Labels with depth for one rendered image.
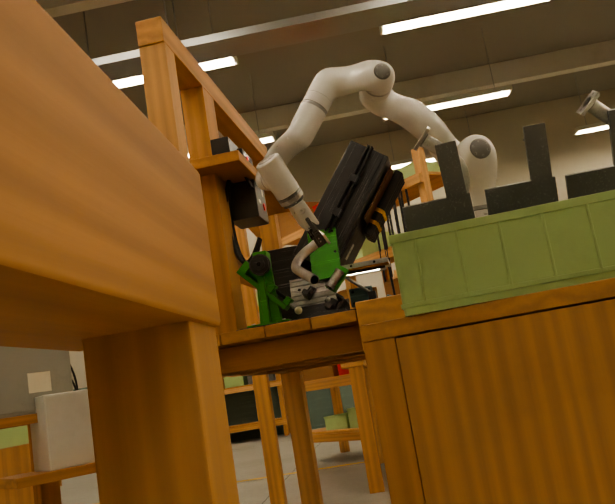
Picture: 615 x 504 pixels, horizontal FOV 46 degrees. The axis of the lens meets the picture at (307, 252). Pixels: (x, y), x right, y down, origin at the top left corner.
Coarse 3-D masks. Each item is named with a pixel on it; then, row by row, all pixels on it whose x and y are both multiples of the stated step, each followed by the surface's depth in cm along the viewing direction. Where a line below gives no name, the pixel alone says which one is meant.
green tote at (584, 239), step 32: (608, 192) 142; (448, 224) 148; (480, 224) 147; (512, 224) 146; (544, 224) 144; (576, 224) 143; (608, 224) 142; (416, 256) 149; (448, 256) 148; (480, 256) 146; (512, 256) 145; (544, 256) 143; (576, 256) 142; (608, 256) 141; (416, 288) 148; (448, 288) 147; (480, 288) 145; (512, 288) 144; (544, 288) 143
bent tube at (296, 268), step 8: (320, 232) 239; (328, 240) 237; (304, 248) 238; (312, 248) 238; (296, 256) 236; (304, 256) 237; (296, 264) 231; (296, 272) 227; (304, 272) 222; (312, 280) 221
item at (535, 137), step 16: (528, 128) 154; (544, 128) 154; (528, 144) 155; (544, 144) 155; (528, 160) 156; (544, 160) 155; (544, 176) 156; (496, 192) 157; (512, 192) 157; (528, 192) 157; (544, 192) 157; (496, 208) 158; (512, 208) 158
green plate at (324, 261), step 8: (328, 232) 285; (336, 240) 283; (320, 248) 283; (328, 248) 282; (336, 248) 282; (312, 256) 282; (320, 256) 282; (328, 256) 281; (336, 256) 280; (312, 264) 281; (320, 264) 280; (328, 264) 280; (336, 264) 279; (312, 272) 280; (320, 272) 279; (328, 272) 278; (320, 280) 279
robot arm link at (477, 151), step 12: (468, 144) 225; (480, 144) 224; (492, 144) 227; (468, 156) 224; (480, 156) 224; (492, 156) 225; (468, 168) 226; (480, 168) 225; (492, 168) 226; (480, 180) 227; (492, 180) 229; (480, 192) 228; (480, 204) 227
